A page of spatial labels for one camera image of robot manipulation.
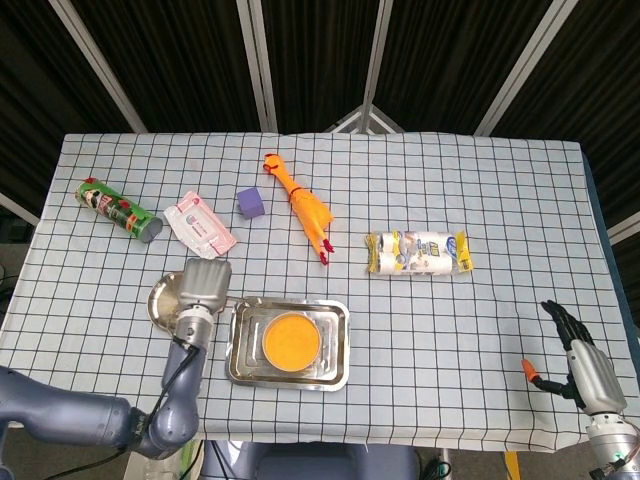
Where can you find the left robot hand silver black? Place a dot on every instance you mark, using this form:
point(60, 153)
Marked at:
point(205, 282)

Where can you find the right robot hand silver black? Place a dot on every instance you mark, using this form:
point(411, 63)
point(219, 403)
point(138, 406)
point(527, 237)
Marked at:
point(592, 375)

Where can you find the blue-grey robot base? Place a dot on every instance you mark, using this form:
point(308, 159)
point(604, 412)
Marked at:
point(310, 462)

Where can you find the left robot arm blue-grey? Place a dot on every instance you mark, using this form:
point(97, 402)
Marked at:
point(185, 380)

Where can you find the rectangular steel tray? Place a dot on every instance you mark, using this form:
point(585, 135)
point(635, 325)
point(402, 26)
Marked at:
point(245, 370)

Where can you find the bowl of yellow powder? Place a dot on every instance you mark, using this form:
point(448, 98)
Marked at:
point(291, 340)

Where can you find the checkered light blue tablecloth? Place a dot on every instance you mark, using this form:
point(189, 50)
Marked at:
point(450, 325)

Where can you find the round steel plate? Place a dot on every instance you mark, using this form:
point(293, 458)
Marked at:
point(162, 295)

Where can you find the pink wet wipes pack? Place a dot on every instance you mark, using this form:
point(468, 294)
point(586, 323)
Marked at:
point(197, 227)

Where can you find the purple foam cube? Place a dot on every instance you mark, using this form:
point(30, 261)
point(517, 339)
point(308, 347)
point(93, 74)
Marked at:
point(250, 202)

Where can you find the green chip can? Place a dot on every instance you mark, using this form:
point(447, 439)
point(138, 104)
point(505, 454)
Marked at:
point(115, 210)

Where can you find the orange rubber chicken toy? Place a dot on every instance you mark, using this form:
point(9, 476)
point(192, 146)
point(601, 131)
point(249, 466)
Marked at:
point(307, 210)

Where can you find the white trash bag rolls pack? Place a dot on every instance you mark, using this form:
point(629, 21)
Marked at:
point(420, 252)

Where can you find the dark folding screen white frame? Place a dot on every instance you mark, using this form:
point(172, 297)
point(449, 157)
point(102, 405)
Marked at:
point(320, 50)

